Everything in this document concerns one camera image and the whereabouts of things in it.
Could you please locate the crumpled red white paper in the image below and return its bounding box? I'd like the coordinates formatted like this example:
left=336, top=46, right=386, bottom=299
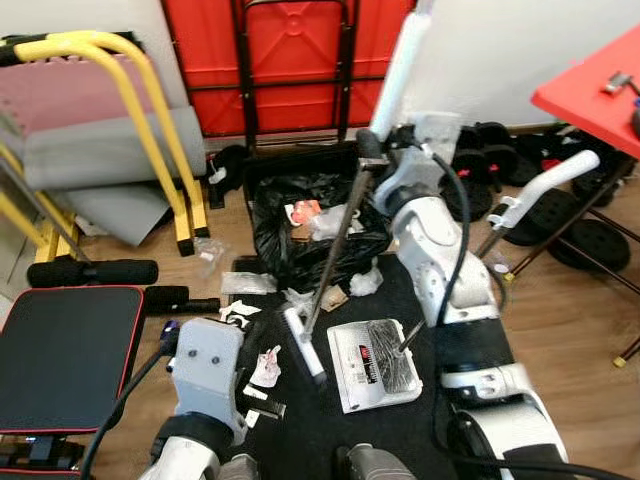
left=250, top=345, right=284, bottom=389

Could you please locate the red table top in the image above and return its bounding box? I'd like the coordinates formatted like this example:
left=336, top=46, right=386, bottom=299
left=530, top=22, right=640, bottom=161

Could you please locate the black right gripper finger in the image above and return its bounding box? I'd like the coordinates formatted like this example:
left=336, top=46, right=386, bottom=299
left=355, top=128, right=385, bottom=173

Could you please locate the red white wrapper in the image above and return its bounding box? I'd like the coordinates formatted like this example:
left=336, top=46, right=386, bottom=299
left=285, top=200, right=323, bottom=227

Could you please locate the small black red-trimmed bench pad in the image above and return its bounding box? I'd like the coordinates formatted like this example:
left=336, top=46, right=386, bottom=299
left=0, top=466, right=81, bottom=480

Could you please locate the clear plastic cup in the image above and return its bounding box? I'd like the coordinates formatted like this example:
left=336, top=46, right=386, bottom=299
left=490, top=252, right=516, bottom=279

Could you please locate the long clear plastic bag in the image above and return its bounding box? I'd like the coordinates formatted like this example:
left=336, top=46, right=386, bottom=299
left=220, top=272, right=279, bottom=297

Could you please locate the silver robot right leg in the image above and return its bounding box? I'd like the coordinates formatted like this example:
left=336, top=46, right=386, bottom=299
left=335, top=443, right=419, bottom=480

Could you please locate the black floor mat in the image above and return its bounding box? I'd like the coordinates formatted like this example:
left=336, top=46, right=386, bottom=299
left=215, top=258, right=501, bottom=480

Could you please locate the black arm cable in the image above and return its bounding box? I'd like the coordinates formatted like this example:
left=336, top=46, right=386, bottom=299
left=78, top=340, right=177, bottom=480
left=420, top=145, right=473, bottom=331

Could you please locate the white paper ring scrap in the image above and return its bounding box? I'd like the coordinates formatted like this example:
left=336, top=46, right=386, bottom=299
left=218, top=312, right=251, bottom=331

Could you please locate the brown paper scrap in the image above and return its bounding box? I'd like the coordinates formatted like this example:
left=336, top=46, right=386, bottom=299
left=318, top=288, right=349, bottom=311

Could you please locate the black metal bench frame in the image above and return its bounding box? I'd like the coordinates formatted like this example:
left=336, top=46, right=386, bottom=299
left=0, top=432, right=91, bottom=471

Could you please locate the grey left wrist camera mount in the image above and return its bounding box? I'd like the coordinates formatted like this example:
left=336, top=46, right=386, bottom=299
left=172, top=318, right=246, bottom=441

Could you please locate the red folded table dark frame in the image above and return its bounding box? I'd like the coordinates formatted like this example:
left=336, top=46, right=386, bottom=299
left=160, top=0, right=433, bottom=141

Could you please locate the yellow metal exercise frame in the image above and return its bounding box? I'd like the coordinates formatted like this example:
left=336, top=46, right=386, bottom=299
left=0, top=30, right=213, bottom=266

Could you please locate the silver robot leg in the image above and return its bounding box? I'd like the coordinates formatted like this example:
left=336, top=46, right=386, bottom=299
left=335, top=443, right=419, bottom=480
left=215, top=455, right=263, bottom=480

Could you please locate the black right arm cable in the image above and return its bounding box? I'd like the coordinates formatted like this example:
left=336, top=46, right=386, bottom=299
left=420, top=145, right=473, bottom=331

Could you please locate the silver robot left leg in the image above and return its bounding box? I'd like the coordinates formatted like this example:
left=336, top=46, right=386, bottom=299
left=215, top=455, right=263, bottom=480

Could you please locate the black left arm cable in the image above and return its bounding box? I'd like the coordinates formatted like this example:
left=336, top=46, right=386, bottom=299
left=78, top=340, right=177, bottom=480

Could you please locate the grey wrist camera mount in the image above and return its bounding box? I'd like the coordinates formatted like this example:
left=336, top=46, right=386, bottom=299
left=172, top=318, right=246, bottom=441
left=410, top=112, right=463, bottom=166

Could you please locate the crumpled white tissue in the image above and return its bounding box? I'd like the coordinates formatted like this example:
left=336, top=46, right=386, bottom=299
left=283, top=290, right=316, bottom=316
left=350, top=265, right=386, bottom=297

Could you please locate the pink foam mat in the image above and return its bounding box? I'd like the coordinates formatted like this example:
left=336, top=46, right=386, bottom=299
left=0, top=65, right=166, bottom=126

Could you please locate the crumpled white plastic wrap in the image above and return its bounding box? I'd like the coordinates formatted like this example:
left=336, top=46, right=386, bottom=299
left=305, top=205, right=363, bottom=241

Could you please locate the white-handled broom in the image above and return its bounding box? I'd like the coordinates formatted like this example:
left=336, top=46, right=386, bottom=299
left=283, top=0, right=436, bottom=388

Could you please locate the black weight plate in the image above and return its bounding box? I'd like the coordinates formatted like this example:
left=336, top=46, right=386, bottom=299
left=550, top=220, right=633, bottom=273
left=503, top=195, right=561, bottom=248

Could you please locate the dark table leg yellow foot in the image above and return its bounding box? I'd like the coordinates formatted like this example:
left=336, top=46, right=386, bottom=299
left=512, top=150, right=640, bottom=281
left=612, top=335, right=640, bottom=368

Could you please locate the black garbage bag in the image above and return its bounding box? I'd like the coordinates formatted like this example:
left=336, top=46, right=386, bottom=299
left=250, top=175, right=393, bottom=293

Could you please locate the black fabric case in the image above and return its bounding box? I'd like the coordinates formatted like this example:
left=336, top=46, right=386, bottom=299
left=240, top=150, right=366, bottom=186

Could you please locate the grey rolled mat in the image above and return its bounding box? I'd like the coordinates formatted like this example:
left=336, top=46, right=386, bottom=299
left=20, top=105, right=209, bottom=249

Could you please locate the small silver metal object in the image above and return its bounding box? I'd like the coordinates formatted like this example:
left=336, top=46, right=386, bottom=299
left=603, top=72, right=633, bottom=97

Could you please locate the small clear plastic wrapper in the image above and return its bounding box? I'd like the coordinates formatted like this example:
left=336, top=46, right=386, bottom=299
left=195, top=240, right=229, bottom=278

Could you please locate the large black red-trimmed bench pad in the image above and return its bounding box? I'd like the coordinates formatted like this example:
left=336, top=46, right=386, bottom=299
left=0, top=285, right=148, bottom=436

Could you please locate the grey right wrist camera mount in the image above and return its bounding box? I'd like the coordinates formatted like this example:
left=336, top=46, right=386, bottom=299
left=410, top=112, right=463, bottom=166

